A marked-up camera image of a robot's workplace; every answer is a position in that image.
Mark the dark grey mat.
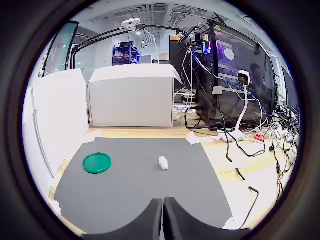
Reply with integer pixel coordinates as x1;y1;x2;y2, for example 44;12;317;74
53;136;234;237

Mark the small white plastic terminal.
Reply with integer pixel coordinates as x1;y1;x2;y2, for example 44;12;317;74
158;156;169;171

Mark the white masking tape piece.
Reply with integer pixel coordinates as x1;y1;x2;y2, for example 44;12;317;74
186;131;201;146
83;129;101;144
48;198;63;216

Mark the teal glass door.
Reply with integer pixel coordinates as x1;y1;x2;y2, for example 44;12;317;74
37;21;80;78

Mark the black camera cable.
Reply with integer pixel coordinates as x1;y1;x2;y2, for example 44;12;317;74
225;139;260;230

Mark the round green lid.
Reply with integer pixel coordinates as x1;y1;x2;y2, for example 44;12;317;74
82;152;112;175

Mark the black computer tower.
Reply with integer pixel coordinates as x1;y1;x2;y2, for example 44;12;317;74
194;19;276;126

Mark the black computer monitor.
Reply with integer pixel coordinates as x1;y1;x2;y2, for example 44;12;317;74
281;65;301;115

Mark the white webcam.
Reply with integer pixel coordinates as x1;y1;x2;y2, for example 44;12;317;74
121;17;141;29

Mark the white partition panel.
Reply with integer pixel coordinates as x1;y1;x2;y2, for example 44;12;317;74
21;86;55;201
88;63;183;128
32;68;90;176

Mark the black screen panel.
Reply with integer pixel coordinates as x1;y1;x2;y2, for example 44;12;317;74
169;33;201;88

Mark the blue shelf rack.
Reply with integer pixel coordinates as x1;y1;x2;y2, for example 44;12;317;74
112;41;142;67

